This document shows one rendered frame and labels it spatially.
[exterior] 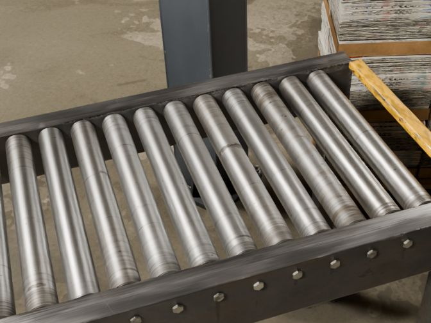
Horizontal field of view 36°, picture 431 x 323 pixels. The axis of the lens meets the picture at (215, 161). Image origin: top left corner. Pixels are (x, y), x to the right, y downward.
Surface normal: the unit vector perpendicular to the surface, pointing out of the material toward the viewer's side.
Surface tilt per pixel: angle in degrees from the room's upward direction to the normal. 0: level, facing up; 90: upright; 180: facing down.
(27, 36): 0
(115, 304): 0
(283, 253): 0
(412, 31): 90
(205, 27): 90
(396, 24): 90
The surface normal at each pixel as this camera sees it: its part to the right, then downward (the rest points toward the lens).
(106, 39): -0.04, -0.77
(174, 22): -0.59, 0.54
